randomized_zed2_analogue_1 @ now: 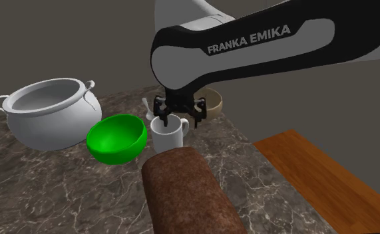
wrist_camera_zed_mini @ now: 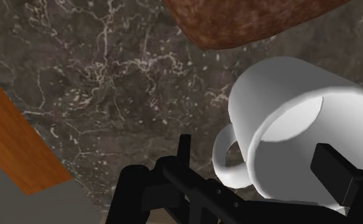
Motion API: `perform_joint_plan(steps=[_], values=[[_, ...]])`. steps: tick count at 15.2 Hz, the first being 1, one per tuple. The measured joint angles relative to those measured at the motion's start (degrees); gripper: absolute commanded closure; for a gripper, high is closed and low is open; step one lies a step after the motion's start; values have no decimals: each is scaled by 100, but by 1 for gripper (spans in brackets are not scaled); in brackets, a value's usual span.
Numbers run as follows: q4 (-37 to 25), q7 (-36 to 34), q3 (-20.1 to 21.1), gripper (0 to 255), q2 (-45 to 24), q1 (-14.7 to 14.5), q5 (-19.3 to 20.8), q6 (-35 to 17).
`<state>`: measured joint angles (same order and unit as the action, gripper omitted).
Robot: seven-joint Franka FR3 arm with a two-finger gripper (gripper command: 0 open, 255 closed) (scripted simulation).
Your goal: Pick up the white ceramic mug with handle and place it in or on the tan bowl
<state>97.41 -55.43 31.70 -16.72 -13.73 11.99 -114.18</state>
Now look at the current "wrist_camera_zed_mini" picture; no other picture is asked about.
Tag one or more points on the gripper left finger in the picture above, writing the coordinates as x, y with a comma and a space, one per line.
196, 192

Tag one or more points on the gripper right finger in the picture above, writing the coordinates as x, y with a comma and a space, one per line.
336, 169

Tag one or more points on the white mug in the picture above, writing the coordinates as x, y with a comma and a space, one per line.
277, 83

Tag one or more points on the brown rounded bread loaf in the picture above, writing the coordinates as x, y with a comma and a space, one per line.
237, 21

